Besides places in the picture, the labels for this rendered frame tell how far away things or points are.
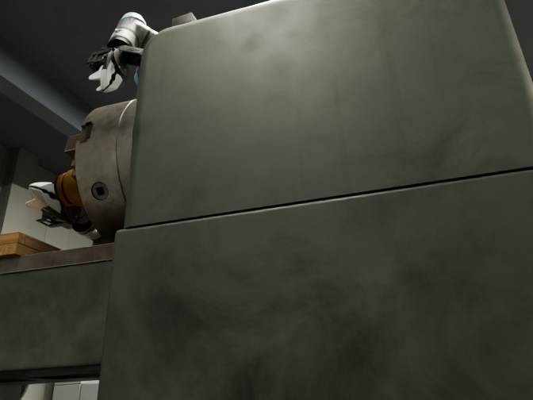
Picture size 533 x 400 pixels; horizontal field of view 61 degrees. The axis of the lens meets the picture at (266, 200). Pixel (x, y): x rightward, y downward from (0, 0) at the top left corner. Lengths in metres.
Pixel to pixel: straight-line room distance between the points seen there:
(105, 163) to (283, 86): 0.36
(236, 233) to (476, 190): 0.30
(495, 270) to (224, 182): 0.36
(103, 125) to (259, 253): 0.45
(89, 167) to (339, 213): 0.49
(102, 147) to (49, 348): 0.35
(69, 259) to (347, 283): 0.46
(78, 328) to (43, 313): 0.08
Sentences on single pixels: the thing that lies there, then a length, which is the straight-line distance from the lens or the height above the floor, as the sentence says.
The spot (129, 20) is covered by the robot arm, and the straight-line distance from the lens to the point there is 1.49.
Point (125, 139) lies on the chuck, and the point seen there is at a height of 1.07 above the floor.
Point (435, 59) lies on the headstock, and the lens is 0.70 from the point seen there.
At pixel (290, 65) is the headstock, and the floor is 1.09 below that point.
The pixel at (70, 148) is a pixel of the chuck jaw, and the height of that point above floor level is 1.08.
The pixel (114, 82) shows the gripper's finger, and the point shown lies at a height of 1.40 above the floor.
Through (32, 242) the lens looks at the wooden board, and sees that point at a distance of 0.90.
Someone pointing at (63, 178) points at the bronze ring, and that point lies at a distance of 1.09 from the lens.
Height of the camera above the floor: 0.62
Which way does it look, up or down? 24 degrees up
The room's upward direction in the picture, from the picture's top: 2 degrees counter-clockwise
